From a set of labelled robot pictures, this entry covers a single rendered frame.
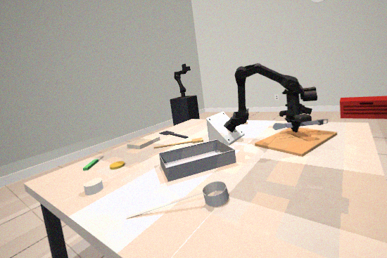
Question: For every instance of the wooden spoon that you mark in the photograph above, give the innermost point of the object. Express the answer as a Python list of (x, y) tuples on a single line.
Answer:
[(196, 140)]

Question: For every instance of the yellow flat disc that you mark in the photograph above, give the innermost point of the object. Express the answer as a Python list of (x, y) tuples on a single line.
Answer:
[(117, 165)]

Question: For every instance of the light brown wooden board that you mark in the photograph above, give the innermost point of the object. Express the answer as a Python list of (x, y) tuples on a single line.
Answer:
[(297, 143)]

